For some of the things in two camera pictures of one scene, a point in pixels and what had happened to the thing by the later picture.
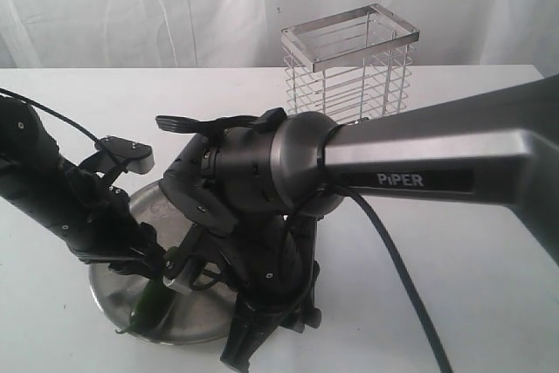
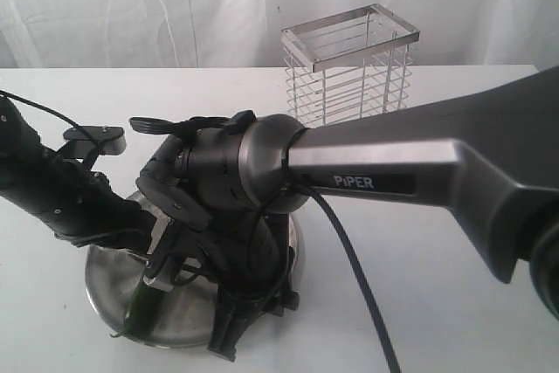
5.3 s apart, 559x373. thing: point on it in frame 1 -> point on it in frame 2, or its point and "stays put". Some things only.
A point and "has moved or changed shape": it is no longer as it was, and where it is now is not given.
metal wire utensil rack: [352, 65] stays put
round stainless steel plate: [201, 315] stays put
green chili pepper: [154, 299] has moved or changed shape
